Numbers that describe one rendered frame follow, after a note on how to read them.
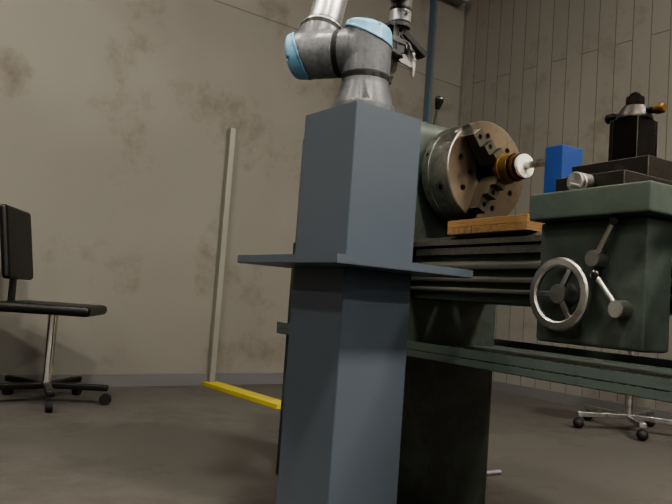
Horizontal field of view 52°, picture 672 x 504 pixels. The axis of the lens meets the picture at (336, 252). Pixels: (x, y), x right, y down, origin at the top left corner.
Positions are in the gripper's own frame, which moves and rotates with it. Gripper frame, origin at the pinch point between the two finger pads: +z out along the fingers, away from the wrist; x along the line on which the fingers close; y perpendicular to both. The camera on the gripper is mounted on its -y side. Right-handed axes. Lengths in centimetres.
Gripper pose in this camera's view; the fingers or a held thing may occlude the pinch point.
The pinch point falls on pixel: (400, 83)
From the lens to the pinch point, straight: 240.5
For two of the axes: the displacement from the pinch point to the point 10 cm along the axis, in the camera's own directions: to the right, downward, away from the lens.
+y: -8.5, -1.0, -5.2
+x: 5.2, -0.2, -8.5
